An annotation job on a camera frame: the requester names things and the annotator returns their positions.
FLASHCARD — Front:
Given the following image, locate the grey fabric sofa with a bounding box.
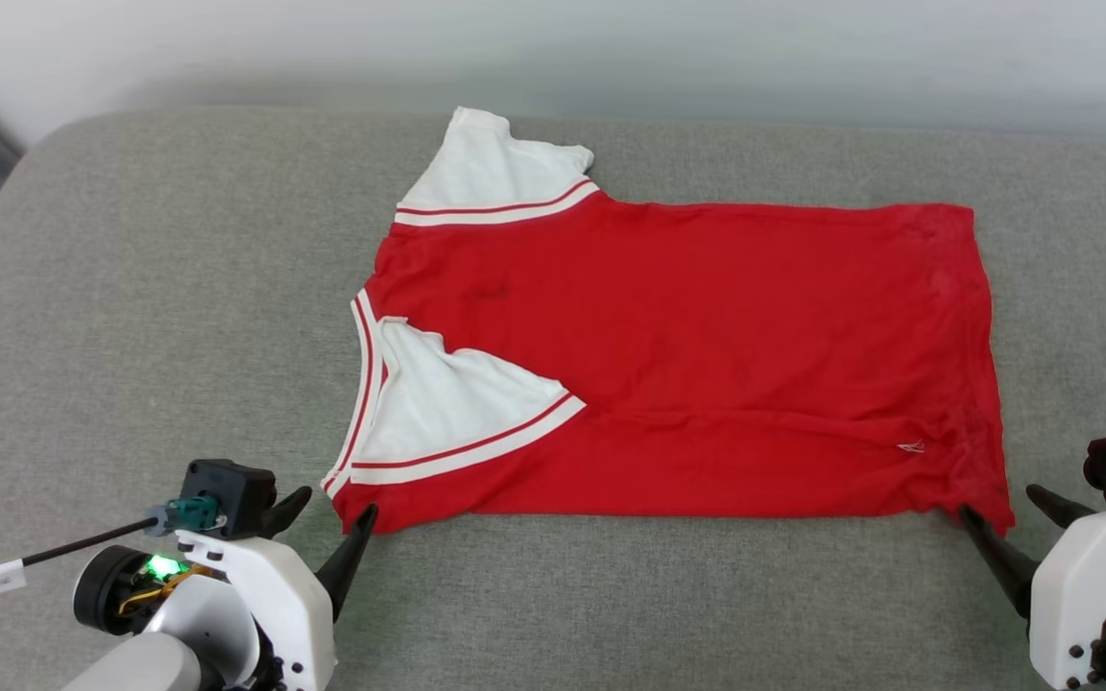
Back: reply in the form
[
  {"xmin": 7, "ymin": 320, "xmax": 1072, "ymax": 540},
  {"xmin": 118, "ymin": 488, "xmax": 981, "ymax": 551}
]
[{"xmin": 0, "ymin": 104, "xmax": 1106, "ymax": 691}]

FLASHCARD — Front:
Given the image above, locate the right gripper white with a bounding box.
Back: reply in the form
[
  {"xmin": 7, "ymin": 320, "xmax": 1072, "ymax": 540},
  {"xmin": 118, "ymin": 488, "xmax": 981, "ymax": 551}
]
[{"xmin": 957, "ymin": 485, "xmax": 1106, "ymax": 691}]

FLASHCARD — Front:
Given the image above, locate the red and white t-shirt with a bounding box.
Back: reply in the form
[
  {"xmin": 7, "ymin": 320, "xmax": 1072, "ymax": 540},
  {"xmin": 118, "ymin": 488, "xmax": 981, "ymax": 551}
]
[{"xmin": 321, "ymin": 106, "xmax": 1017, "ymax": 536}]

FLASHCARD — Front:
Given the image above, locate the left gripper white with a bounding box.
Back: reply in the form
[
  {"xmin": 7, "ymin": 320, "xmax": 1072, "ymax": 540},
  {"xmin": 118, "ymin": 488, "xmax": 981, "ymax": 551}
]
[{"xmin": 72, "ymin": 486, "xmax": 380, "ymax": 691}]

